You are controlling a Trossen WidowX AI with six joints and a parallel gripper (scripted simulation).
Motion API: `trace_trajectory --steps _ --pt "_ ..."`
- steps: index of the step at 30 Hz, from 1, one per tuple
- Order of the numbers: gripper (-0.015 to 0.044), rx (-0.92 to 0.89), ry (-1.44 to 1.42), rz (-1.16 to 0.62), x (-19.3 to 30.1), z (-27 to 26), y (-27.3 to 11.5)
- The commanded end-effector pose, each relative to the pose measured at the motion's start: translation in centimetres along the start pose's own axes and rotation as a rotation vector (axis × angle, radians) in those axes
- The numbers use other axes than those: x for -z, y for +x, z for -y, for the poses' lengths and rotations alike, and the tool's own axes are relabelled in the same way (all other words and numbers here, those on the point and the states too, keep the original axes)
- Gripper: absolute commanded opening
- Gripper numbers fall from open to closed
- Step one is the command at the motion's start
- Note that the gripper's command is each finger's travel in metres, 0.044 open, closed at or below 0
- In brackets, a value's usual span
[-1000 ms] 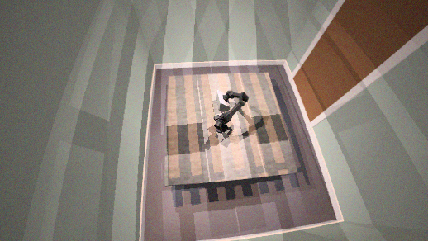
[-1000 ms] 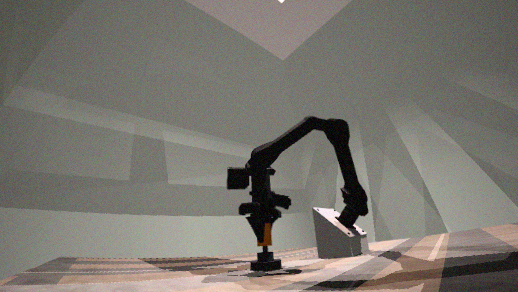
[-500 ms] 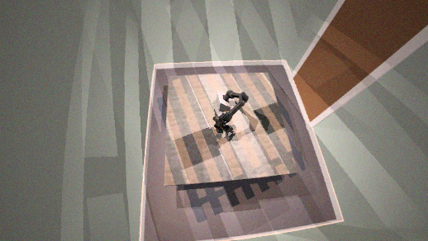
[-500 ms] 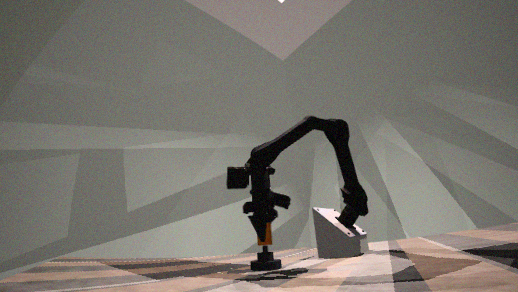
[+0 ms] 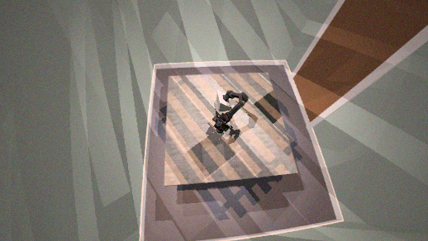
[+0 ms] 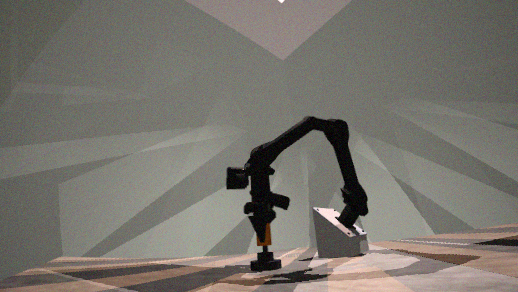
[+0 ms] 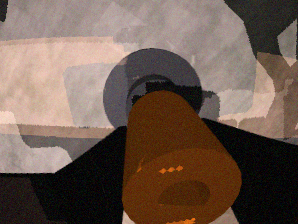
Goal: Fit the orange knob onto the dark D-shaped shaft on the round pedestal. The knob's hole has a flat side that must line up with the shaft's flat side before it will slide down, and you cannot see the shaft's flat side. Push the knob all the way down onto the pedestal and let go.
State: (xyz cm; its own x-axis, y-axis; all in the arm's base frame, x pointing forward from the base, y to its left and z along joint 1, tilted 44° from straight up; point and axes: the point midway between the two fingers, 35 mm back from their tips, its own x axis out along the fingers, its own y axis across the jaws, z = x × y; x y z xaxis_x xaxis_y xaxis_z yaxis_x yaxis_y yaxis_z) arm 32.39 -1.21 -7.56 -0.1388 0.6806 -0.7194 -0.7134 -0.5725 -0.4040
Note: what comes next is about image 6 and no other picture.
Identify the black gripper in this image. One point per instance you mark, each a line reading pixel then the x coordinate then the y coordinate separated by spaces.
pixel 264 212

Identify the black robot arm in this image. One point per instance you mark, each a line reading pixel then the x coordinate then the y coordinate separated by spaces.
pixel 337 133

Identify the orange knob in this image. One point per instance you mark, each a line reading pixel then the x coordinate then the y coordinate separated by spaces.
pixel 268 237

